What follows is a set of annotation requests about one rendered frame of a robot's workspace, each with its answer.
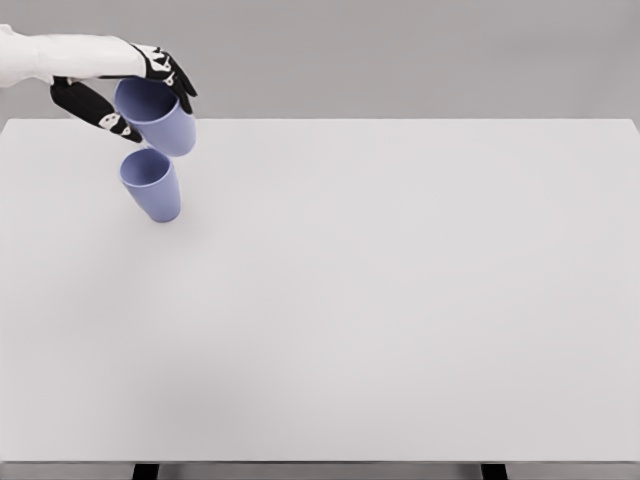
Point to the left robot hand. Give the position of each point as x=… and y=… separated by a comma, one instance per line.
x=95, y=55

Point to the blue plastic cup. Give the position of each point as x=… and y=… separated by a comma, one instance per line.
x=152, y=187
x=162, y=127

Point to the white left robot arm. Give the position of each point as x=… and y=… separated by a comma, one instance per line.
x=15, y=55

